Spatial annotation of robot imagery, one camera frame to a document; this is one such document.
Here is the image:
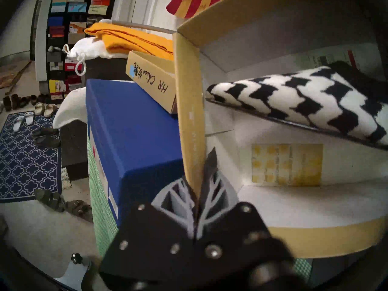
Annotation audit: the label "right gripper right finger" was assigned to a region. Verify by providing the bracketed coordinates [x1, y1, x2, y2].
[194, 147, 301, 291]

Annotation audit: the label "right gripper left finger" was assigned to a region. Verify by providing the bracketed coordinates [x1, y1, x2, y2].
[99, 175, 196, 291]

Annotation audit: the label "yellow cardboard shoe box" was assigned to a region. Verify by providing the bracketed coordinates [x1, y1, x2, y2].
[173, 0, 388, 259]

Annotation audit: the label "houndstooth high heel shoe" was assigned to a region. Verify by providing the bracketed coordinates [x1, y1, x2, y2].
[205, 61, 388, 150]

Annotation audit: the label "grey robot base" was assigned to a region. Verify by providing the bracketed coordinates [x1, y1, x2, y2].
[54, 260, 93, 291]

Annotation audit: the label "blue shoe box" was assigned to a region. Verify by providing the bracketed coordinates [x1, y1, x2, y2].
[85, 79, 186, 228]

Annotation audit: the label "yellow shoe box lid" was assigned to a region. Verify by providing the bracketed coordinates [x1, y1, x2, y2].
[125, 51, 178, 115]

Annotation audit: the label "black shoe box shelf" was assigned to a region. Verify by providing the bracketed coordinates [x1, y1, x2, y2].
[46, 0, 117, 100]

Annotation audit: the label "olive green sandal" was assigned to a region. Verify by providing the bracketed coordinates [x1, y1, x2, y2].
[64, 199, 94, 223]
[34, 189, 66, 212]

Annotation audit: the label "dark brown wooden steps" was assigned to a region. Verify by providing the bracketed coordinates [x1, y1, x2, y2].
[60, 120, 89, 181]

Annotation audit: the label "dark slipper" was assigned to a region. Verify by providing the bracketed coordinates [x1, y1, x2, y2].
[32, 127, 59, 138]
[33, 136, 61, 149]

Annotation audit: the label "blue patterned rug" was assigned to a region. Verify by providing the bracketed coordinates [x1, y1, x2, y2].
[0, 111, 63, 203]

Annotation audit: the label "white dust bag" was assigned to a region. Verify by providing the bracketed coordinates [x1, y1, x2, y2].
[62, 37, 129, 77]
[52, 87, 89, 129]

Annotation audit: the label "row of dark shoes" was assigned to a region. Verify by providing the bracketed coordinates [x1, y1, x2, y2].
[2, 93, 48, 112]

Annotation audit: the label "orange folded cloth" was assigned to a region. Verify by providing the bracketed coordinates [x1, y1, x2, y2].
[84, 22, 175, 62]

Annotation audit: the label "white panel door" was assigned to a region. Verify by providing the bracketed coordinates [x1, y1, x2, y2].
[120, 0, 177, 31]

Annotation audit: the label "red yellow striped flag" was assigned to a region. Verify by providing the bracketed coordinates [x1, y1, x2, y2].
[166, 0, 243, 19]

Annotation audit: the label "grey pipe table rail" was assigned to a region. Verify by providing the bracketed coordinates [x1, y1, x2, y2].
[111, 20, 177, 35]

